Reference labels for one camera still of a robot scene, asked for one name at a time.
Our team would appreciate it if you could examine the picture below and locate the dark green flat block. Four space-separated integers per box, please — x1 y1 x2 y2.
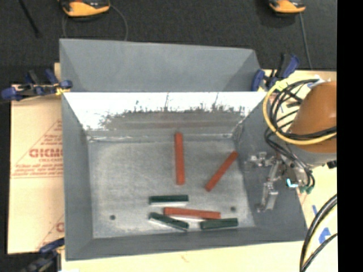
148 211 190 230
199 217 239 231
148 194 189 205

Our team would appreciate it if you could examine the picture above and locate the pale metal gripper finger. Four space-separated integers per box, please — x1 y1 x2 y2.
243 152 275 169
256 176 280 213

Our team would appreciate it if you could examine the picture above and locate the grey metal bin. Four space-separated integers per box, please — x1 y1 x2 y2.
58 38 309 261

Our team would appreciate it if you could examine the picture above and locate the brown cardboard board, red print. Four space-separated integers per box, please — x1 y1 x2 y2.
6 94 66 255

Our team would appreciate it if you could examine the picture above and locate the red-brown flat block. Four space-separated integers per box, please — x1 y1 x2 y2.
163 206 222 220
174 132 186 186
204 150 239 193

